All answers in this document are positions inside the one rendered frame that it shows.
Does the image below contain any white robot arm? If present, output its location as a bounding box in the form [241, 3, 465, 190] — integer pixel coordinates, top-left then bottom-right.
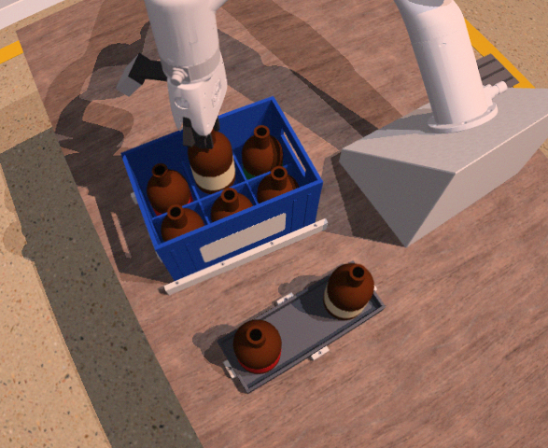
[116, 0, 507, 133]

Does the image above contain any blue crate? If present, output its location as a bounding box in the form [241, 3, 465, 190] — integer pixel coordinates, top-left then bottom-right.
[120, 96, 323, 281]

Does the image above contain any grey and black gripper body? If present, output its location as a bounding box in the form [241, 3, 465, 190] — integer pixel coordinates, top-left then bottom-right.
[163, 53, 227, 136]

